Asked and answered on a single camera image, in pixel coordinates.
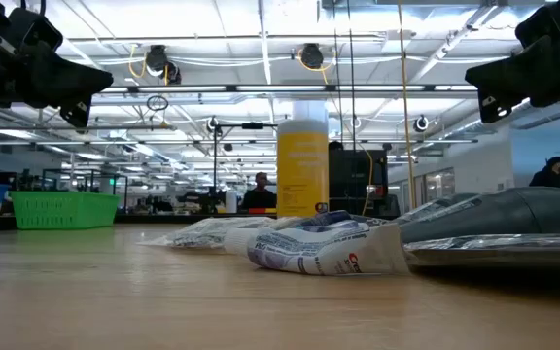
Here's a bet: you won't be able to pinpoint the dark grey squeeze tube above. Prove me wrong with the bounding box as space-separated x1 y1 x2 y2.
396 186 560 244

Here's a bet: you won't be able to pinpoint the green plastic basket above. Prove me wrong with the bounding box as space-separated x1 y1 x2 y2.
9 190 121 230

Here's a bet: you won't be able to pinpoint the black equipment cabinet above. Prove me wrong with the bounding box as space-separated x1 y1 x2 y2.
328 140 389 215

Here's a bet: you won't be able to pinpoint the long ceiling light fixture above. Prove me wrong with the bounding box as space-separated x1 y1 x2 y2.
92 83 480 94

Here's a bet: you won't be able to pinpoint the yellow wipes canister white lid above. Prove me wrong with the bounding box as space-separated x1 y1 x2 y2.
276 100 331 219

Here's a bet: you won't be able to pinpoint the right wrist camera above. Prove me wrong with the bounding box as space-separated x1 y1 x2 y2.
515 4 560 50

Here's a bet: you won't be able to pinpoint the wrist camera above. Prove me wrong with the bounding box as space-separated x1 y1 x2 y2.
7 7 65 53
515 4 560 50

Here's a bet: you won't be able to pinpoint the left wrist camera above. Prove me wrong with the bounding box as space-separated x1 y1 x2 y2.
7 7 65 53

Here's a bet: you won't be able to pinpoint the black camera cable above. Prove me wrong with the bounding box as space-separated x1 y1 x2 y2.
18 0 48 17

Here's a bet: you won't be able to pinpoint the black aluminium table frame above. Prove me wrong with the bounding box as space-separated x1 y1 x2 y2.
0 212 403 230

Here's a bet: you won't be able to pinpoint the black hanging cable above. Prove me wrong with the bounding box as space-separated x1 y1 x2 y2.
332 0 345 147
345 0 358 152

